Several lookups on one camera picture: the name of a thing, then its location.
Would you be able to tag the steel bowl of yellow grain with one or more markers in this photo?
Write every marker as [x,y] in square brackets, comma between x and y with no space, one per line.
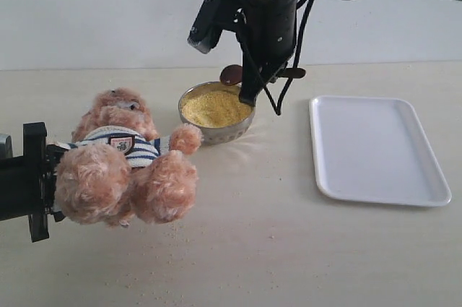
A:
[215,108]

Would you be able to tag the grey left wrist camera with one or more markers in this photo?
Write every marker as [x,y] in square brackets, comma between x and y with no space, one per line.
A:
[5,146]

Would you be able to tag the teddy bear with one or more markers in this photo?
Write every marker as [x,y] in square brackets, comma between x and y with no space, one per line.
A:
[117,166]

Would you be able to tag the dark red wooden spoon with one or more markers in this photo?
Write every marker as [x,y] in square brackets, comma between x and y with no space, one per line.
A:
[233,74]

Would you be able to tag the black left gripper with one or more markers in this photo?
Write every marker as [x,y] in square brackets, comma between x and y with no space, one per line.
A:
[28,182]

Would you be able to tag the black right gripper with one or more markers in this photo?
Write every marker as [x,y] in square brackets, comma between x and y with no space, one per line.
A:
[271,41]

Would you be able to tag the white rectangular plastic tray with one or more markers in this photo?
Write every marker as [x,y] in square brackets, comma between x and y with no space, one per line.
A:
[374,150]

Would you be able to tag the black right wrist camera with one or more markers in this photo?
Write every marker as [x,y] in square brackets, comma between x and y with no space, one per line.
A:
[213,17]

